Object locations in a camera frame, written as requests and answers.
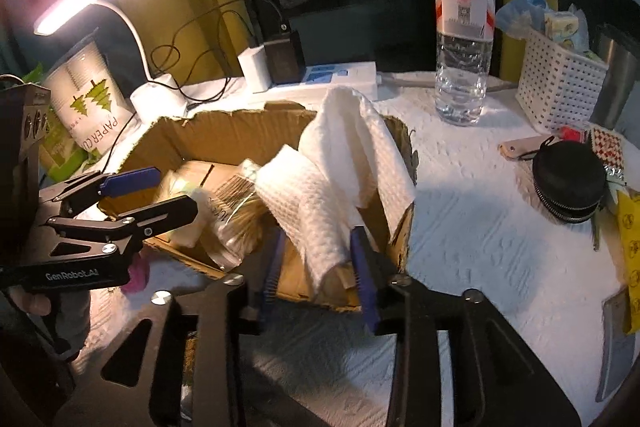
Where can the black charger plug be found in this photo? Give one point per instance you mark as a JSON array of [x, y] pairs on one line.
[[284, 57]]

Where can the white paper towel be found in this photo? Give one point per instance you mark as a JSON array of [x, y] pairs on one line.
[[340, 147]]

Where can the white perforated plastic basket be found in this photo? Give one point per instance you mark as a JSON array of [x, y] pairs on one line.
[[560, 87]]

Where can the green printed package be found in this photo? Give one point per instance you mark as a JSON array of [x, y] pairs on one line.
[[57, 147]]

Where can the clear plastic water bottle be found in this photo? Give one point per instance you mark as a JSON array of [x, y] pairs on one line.
[[462, 57]]

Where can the pink soft thing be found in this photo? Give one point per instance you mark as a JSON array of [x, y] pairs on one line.
[[134, 274]]

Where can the dark metal cup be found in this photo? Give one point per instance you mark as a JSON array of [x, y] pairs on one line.
[[622, 77]]

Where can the blue plastic bag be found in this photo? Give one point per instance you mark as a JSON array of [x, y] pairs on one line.
[[520, 14]]

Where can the yellow tissue pack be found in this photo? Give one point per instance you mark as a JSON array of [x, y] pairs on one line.
[[561, 29]]

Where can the brown cardboard box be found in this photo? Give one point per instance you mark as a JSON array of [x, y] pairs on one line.
[[210, 142]]

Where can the red checkered packet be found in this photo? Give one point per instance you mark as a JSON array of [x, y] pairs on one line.
[[607, 149]]

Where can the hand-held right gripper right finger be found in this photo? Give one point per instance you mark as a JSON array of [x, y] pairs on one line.
[[364, 287]]

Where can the white charger plug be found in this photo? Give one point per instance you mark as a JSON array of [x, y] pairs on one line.
[[254, 69]]

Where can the grey metal blade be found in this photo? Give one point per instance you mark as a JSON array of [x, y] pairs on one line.
[[616, 347]]

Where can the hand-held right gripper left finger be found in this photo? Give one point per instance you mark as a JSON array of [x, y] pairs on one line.
[[272, 277]]

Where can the small red box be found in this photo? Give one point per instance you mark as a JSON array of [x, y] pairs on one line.
[[574, 133]]

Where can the person's left hand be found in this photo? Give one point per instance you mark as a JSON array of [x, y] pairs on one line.
[[32, 304]]

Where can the white power strip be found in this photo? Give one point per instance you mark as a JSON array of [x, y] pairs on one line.
[[345, 77]]

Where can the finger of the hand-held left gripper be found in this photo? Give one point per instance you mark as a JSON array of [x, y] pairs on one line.
[[132, 181], [165, 209]]

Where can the white textured table cloth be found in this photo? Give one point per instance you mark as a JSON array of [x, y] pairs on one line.
[[480, 257]]

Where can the black round zip pouch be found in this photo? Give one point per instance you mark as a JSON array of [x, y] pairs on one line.
[[570, 177]]

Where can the clear bag of cotton swabs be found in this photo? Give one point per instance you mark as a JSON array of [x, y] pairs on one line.
[[235, 207]]

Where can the yellow printed packet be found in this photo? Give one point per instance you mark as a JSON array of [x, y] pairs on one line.
[[631, 247]]

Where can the white paper cup package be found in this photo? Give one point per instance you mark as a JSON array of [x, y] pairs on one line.
[[85, 97]]

